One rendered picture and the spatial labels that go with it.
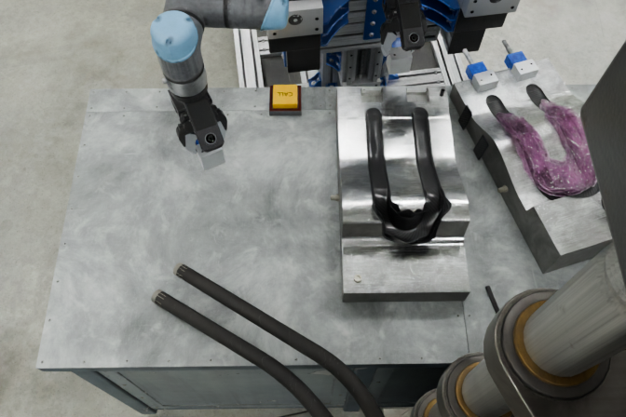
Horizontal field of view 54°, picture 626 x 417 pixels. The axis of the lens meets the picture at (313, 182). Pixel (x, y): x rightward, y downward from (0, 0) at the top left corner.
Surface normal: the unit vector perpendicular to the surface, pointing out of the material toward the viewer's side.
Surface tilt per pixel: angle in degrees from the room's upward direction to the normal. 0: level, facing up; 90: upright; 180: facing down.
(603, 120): 90
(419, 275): 0
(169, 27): 0
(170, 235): 0
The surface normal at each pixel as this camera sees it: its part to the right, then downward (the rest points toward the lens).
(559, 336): -0.91, 0.37
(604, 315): -0.75, 0.58
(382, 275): 0.00, -0.47
